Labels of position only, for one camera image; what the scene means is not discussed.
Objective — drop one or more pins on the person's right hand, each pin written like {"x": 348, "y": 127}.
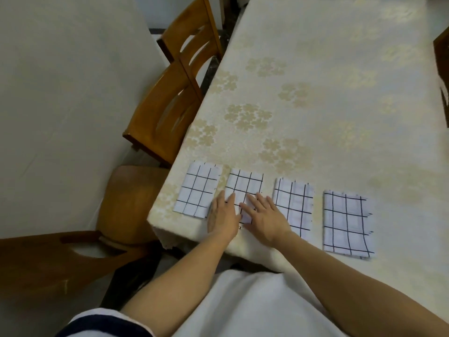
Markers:
{"x": 270, "y": 224}

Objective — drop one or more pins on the person's left hand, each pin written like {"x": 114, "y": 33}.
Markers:
{"x": 224, "y": 221}

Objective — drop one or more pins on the person's left forearm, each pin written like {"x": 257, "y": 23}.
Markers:
{"x": 175, "y": 287}

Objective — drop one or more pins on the person's right forearm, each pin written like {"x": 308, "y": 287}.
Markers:
{"x": 357, "y": 291}

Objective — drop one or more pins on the table with cream floral tablecloth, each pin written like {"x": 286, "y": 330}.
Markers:
{"x": 315, "y": 101}

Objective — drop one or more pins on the earlier checked cloth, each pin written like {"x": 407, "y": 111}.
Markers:
{"x": 347, "y": 222}

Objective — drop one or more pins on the wooden dining chair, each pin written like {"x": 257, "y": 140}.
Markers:
{"x": 129, "y": 200}
{"x": 442, "y": 59}
{"x": 182, "y": 24}
{"x": 151, "y": 115}

